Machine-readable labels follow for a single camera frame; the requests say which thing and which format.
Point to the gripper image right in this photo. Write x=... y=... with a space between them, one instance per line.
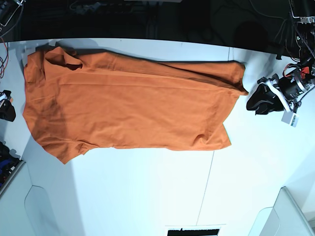
x=277 y=94

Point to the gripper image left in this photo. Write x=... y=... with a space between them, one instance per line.
x=7 y=111

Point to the orange t-shirt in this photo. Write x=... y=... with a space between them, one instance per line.
x=75 y=103

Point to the bin with dark items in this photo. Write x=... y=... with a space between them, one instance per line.
x=7 y=163

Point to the grey panel left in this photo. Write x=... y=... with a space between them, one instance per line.
x=25 y=209

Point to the grey panel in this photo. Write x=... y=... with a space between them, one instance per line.
x=25 y=209
x=284 y=218

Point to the grey panel right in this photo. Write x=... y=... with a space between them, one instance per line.
x=284 y=218

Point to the white framed black slot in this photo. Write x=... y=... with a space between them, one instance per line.
x=196 y=230

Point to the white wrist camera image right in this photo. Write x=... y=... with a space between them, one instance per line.
x=290 y=118

